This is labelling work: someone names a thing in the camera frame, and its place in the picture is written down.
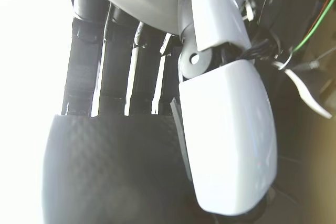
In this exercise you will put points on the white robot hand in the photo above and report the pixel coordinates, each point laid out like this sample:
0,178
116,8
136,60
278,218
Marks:
118,169

